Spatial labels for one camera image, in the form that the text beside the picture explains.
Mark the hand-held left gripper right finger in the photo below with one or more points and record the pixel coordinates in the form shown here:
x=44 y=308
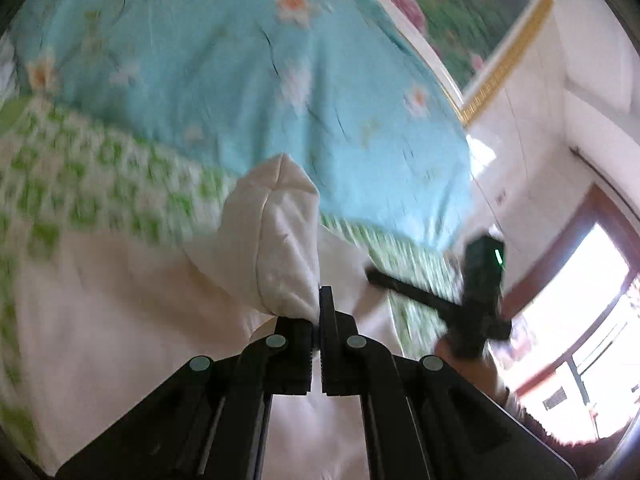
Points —
x=330 y=355

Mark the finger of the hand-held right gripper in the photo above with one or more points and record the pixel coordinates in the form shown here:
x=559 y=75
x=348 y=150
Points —
x=410 y=290

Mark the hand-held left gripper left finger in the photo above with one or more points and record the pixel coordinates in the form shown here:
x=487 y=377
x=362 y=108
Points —
x=295 y=355

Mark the white pillow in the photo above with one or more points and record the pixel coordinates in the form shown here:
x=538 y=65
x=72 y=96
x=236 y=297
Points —
x=150 y=310

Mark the person's right hand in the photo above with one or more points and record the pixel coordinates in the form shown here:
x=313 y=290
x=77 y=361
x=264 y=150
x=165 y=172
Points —
x=470 y=370

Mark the brown framed window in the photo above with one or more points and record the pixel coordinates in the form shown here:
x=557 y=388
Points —
x=580 y=320

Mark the gold framed floral painting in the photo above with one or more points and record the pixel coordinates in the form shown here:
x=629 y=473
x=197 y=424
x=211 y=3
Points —
x=450 y=15

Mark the green patterned bed sheet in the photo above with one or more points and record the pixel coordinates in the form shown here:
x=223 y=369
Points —
x=75 y=180

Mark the blue floral quilt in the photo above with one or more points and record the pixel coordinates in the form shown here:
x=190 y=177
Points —
x=210 y=70

